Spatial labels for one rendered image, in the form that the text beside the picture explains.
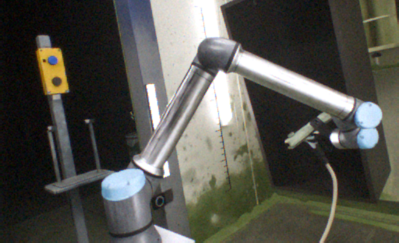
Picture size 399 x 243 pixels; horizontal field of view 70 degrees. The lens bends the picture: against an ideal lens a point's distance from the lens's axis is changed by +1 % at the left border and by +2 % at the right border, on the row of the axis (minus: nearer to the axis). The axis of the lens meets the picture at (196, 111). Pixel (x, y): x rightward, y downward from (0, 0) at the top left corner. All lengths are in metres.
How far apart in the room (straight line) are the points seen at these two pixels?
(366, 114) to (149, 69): 1.32
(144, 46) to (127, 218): 1.23
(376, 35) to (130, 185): 2.17
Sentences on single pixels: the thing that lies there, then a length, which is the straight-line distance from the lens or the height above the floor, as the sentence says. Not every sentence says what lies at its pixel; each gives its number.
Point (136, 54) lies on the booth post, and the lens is 1.91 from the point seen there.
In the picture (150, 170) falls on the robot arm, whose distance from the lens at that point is 1.14.
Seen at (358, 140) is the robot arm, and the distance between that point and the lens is 1.26.
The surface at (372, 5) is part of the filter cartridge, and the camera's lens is 2.66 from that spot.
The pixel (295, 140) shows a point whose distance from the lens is 1.48.
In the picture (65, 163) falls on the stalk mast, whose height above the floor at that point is 0.88.
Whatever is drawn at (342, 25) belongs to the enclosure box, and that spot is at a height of 1.35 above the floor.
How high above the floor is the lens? 1.14
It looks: 3 degrees down
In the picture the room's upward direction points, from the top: 10 degrees counter-clockwise
